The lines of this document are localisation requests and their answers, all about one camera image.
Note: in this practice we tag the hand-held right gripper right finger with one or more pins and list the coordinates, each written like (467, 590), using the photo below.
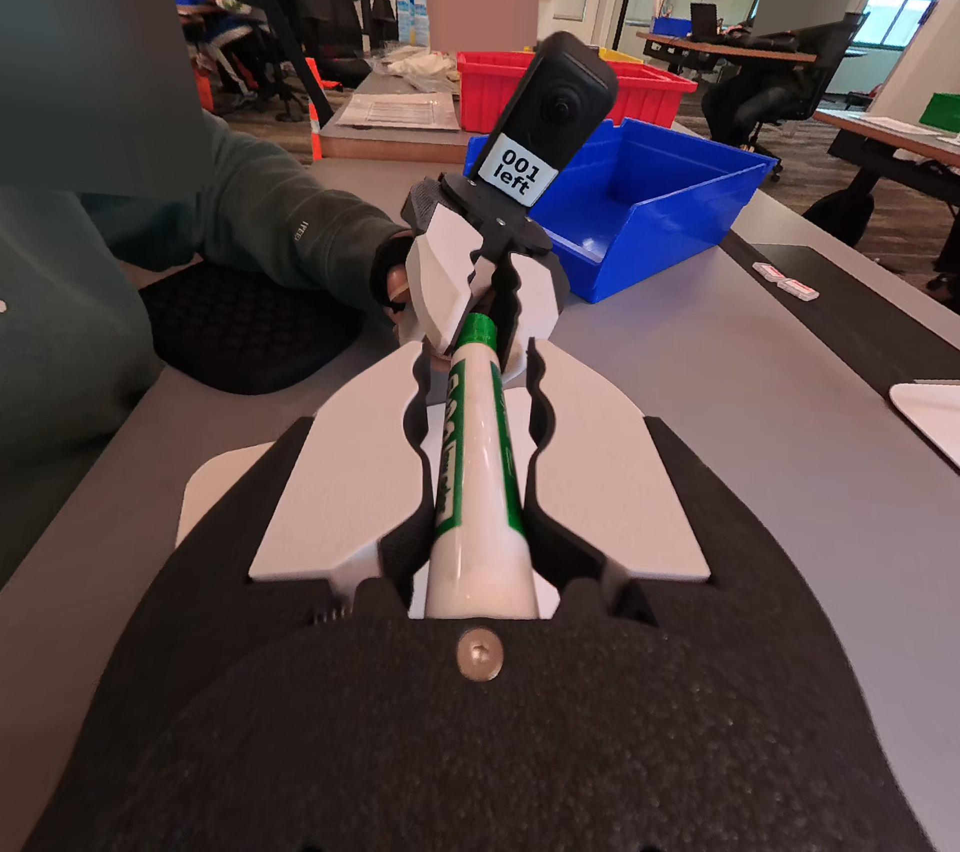
(607, 484)

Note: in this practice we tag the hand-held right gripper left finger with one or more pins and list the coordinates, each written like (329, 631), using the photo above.
(352, 484)

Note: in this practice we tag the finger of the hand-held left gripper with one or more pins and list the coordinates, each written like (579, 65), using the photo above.
(540, 297)
(435, 267)

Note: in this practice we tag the green dry erase marker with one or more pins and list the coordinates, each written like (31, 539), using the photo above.
(480, 492)

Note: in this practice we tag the white whiteboard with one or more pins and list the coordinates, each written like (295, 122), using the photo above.
(217, 484)

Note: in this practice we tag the blue plastic bin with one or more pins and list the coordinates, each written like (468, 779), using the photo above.
(671, 26)
(660, 214)

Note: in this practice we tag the person's left forearm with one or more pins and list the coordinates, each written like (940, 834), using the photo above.
(262, 214)

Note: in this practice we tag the person's left hand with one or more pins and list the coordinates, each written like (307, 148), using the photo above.
(397, 285)

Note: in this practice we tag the red plastic bin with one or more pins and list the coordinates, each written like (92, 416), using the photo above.
(487, 86)

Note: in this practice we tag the yellow plastic bin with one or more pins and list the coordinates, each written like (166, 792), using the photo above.
(619, 54)

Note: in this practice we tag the clear plastic bags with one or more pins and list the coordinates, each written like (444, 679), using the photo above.
(424, 70)

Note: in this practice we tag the white paper sheet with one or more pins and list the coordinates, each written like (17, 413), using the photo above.
(397, 111)

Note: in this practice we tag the black laptop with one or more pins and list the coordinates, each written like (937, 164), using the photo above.
(705, 19)

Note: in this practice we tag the blue white boxes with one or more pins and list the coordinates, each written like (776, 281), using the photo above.
(412, 15)

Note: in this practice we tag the orange traffic cone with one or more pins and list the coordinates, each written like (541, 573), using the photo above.
(316, 109)

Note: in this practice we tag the small white red piece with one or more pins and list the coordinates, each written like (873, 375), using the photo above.
(797, 289)
(769, 270)

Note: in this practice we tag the black office chair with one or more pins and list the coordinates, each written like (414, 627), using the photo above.
(825, 71)
(322, 11)

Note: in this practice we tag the red container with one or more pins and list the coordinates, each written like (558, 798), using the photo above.
(202, 90)

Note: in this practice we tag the black bag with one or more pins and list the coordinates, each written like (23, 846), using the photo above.
(840, 214)

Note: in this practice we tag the person's green sweatshirt torso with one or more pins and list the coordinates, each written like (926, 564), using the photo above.
(60, 342)

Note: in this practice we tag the green plastic bin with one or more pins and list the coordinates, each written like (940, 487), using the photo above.
(941, 113)

